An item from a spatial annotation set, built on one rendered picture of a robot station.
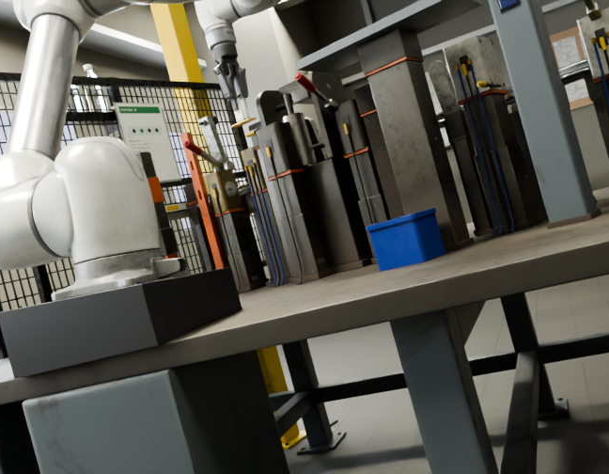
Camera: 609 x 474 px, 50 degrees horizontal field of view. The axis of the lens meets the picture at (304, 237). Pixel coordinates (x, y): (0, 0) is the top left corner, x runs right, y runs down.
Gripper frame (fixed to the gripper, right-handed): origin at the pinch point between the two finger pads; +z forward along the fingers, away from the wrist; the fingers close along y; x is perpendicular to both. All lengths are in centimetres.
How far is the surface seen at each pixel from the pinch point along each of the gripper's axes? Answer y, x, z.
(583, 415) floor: 60, -58, 124
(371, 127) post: -24, -56, 23
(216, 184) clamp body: -20.6, -1.2, 22.2
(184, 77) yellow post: 43, 59, -34
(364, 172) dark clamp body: -24, -51, 32
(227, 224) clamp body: -19.7, -0.5, 33.8
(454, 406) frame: -77, -85, 71
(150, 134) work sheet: 12, 54, -9
